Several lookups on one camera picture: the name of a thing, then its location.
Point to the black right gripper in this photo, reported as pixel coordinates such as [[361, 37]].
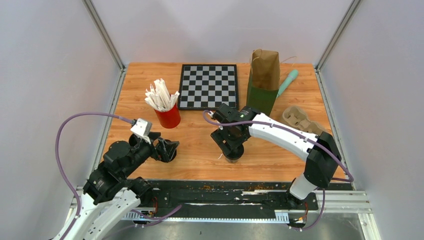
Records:
[[219, 136]]

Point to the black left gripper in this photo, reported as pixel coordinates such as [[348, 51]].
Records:
[[157, 151]]

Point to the black cup lid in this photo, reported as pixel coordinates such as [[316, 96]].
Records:
[[236, 153]]

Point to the clear brown plastic cup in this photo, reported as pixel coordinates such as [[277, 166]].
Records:
[[232, 161]]

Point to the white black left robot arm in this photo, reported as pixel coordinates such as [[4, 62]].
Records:
[[109, 193]]

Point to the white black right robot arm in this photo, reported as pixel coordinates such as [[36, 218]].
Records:
[[319, 152]]

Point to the black lid stack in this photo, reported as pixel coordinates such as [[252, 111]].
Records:
[[168, 155]]

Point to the red straw holder cup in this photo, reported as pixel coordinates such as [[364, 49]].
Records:
[[169, 119]]

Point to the white wrapped straws bundle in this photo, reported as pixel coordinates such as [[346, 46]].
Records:
[[159, 98]]

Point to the black white chessboard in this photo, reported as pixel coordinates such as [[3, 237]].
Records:
[[208, 86]]

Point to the green paper bag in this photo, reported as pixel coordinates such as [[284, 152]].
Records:
[[263, 81]]

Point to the cardboard cup carrier tray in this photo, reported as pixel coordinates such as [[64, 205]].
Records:
[[297, 118]]

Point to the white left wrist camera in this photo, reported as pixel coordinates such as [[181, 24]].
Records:
[[141, 128]]

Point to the mint green handle tool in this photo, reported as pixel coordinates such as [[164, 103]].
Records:
[[288, 80]]

